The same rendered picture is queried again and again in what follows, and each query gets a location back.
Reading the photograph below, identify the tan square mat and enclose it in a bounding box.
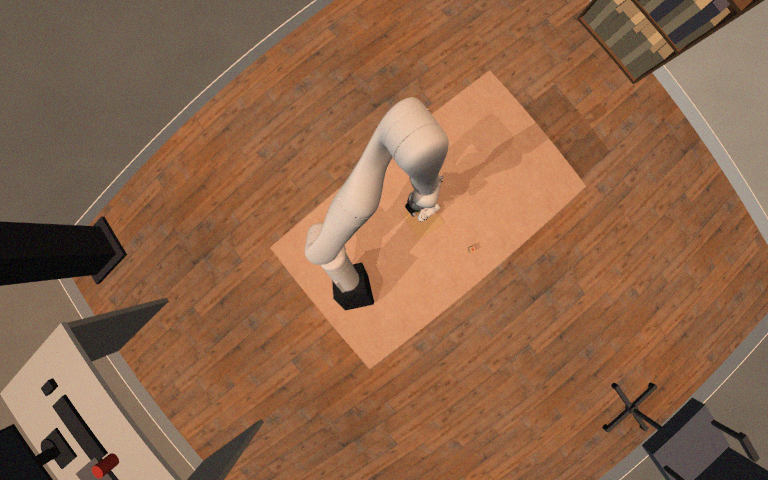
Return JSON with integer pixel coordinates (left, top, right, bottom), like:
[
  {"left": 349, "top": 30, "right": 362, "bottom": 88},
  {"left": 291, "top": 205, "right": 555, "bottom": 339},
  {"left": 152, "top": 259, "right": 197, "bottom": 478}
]
[{"left": 402, "top": 210, "right": 444, "bottom": 240}]

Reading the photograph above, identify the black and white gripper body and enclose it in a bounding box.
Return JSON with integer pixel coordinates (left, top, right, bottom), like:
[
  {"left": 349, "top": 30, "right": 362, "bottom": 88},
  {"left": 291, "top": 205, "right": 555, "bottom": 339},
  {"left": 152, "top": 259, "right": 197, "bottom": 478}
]
[{"left": 405, "top": 191, "right": 440, "bottom": 222}]

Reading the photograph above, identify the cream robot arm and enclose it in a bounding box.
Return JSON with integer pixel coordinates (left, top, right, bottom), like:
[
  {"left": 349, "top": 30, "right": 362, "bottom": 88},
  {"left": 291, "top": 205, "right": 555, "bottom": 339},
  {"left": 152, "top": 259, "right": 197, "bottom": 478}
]
[{"left": 305, "top": 97, "right": 449, "bottom": 292}]

